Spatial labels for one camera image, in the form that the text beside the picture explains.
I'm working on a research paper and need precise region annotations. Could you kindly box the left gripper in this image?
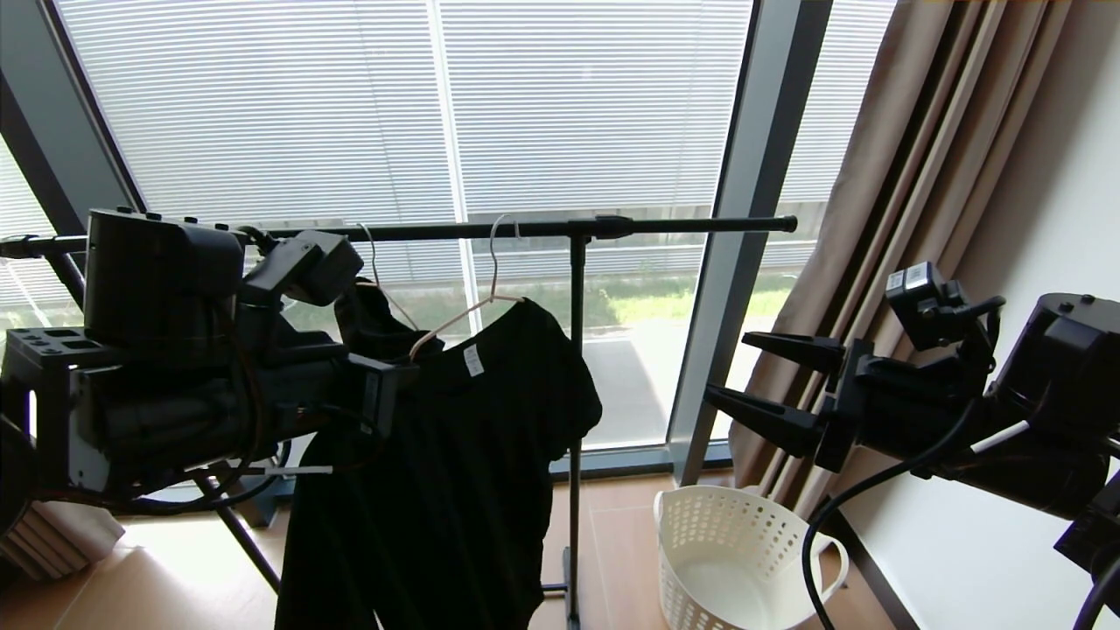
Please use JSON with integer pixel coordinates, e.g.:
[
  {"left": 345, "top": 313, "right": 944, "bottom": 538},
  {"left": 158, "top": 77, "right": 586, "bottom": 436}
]
[{"left": 70, "top": 350, "right": 419, "bottom": 493}]

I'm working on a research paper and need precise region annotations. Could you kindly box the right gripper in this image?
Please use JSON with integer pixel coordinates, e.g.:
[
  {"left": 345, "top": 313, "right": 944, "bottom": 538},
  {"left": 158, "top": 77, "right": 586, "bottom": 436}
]
[{"left": 704, "top": 331, "right": 994, "bottom": 475}]

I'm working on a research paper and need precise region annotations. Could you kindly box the pink clothes hanger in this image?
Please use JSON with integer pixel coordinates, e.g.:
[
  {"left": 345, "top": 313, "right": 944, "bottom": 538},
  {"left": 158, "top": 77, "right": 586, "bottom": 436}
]
[
  {"left": 357, "top": 223, "right": 423, "bottom": 332},
  {"left": 408, "top": 214, "right": 528, "bottom": 361}
]

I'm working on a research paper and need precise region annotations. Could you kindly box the black garment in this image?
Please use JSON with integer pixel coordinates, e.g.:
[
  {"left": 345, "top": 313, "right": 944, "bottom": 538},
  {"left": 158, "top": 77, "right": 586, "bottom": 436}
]
[{"left": 274, "top": 297, "right": 605, "bottom": 630}]

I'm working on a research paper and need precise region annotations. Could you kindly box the white laundry basket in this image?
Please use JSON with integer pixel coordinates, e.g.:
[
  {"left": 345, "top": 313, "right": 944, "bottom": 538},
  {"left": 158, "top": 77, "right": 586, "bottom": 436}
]
[{"left": 654, "top": 486, "right": 851, "bottom": 630}]

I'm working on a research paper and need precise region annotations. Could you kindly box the black clothes rack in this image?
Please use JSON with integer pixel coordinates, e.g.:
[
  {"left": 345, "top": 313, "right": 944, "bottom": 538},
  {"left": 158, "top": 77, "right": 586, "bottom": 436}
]
[{"left": 0, "top": 214, "right": 799, "bottom": 630}]

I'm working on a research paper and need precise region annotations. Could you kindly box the brown curtain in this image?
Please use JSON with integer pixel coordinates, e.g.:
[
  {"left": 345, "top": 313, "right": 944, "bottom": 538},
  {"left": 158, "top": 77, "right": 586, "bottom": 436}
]
[
  {"left": 729, "top": 0, "right": 1120, "bottom": 519},
  {"left": 0, "top": 500, "right": 126, "bottom": 583}
]

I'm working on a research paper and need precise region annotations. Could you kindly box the window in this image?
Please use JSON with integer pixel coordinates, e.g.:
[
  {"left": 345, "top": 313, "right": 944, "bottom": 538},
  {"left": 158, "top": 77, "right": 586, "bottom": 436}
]
[{"left": 0, "top": 0, "right": 898, "bottom": 480}]

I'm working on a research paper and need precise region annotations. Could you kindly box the black cable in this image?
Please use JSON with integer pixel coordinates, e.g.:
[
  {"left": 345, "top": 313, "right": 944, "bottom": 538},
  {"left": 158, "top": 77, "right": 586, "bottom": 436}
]
[
  {"left": 801, "top": 398, "right": 983, "bottom": 630},
  {"left": 35, "top": 437, "right": 294, "bottom": 517}
]

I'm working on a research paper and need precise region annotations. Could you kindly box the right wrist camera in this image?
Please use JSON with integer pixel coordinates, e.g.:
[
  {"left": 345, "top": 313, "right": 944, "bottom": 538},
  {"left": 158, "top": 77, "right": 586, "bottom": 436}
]
[{"left": 885, "top": 261, "right": 1007, "bottom": 395}]

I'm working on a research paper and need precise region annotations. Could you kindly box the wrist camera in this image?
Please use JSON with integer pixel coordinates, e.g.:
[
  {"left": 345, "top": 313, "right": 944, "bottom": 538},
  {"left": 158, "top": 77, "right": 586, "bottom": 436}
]
[
  {"left": 885, "top": 261, "right": 1007, "bottom": 395},
  {"left": 234, "top": 229, "right": 366, "bottom": 364}
]

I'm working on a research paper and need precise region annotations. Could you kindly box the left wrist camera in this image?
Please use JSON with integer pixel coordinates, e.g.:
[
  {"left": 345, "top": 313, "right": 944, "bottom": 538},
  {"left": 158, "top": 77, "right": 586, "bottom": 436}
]
[{"left": 234, "top": 229, "right": 366, "bottom": 364}]

